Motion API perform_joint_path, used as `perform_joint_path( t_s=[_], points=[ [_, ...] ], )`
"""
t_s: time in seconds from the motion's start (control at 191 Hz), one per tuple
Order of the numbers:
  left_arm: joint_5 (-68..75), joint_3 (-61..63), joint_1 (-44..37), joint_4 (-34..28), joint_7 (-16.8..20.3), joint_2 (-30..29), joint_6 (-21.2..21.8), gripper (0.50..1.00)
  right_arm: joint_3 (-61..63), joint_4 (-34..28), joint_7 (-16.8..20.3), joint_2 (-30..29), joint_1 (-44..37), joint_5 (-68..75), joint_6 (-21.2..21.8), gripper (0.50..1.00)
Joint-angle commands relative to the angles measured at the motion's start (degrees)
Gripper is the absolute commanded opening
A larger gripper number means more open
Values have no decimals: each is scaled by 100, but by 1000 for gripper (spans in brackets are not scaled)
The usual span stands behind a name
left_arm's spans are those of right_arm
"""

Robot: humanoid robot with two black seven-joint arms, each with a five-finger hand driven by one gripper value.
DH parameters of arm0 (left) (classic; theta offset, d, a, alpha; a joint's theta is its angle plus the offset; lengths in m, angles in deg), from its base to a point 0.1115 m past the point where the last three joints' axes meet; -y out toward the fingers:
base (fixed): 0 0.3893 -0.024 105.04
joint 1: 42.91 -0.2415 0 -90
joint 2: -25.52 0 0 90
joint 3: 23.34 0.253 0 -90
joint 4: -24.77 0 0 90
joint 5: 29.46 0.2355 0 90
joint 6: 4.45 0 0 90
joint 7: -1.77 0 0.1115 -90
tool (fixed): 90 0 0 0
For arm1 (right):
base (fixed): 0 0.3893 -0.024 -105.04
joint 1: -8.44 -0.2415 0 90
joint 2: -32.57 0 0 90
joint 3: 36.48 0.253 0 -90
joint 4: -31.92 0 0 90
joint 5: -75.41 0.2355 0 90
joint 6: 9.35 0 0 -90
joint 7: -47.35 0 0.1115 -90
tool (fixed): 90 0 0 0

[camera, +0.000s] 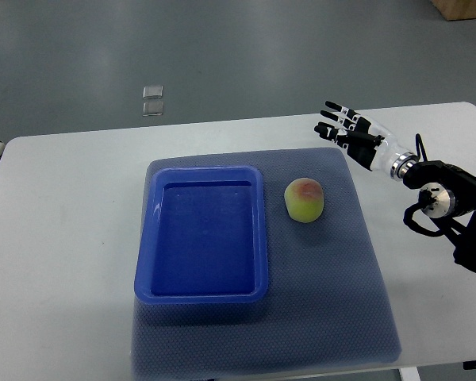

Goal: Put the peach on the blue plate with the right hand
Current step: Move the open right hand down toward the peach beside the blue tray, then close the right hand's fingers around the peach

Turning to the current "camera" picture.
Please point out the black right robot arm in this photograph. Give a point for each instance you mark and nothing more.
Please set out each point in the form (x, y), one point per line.
(446, 206)

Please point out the white table leg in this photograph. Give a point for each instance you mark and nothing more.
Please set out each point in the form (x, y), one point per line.
(409, 374)

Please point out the clear floor tile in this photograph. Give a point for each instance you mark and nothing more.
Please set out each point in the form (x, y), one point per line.
(153, 108)
(152, 91)

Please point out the upper clear floor tile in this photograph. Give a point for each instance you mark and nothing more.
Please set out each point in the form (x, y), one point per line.
(152, 91)

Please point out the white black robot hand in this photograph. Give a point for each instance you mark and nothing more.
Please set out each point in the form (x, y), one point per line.
(366, 141)

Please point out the green red peach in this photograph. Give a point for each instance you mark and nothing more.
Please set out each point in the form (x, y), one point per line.
(304, 199)

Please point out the lower clear floor tile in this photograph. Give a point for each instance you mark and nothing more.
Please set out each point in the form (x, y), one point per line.
(153, 108)

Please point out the blue plastic tray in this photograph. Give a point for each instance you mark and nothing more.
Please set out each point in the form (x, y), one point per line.
(204, 238)

